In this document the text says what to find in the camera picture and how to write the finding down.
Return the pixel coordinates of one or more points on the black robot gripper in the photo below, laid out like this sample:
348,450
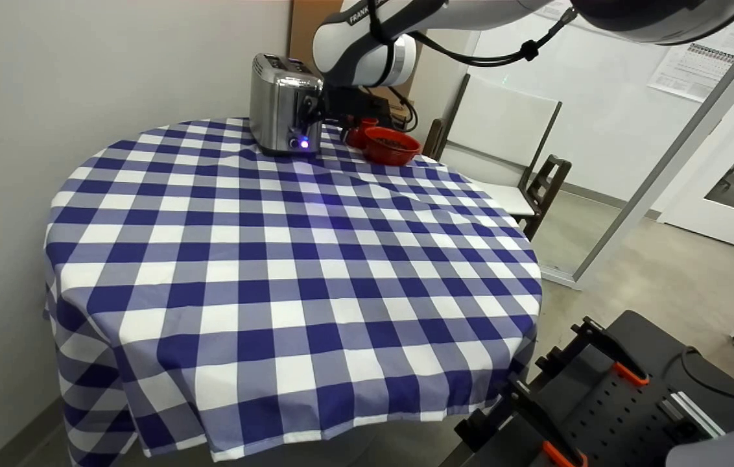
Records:
352,102

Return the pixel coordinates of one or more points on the silver two-slot toaster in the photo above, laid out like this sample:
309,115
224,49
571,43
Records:
285,106

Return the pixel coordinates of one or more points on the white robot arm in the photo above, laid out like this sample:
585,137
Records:
435,21

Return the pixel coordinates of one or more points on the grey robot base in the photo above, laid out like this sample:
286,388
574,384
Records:
729,444

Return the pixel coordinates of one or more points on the large red bowl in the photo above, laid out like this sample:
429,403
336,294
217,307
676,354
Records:
388,145

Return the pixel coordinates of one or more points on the blue white checkered tablecloth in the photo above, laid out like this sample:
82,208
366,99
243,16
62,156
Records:
289,285

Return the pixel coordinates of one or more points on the dark wooden chair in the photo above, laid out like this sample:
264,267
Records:
547,196

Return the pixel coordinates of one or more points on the grey metal pole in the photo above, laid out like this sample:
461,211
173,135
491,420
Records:
678,145

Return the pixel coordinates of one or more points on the black orange equipment stand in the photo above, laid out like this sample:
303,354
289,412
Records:
633,416

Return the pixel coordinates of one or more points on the white wall poster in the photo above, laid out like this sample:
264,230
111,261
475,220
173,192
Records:
691,70

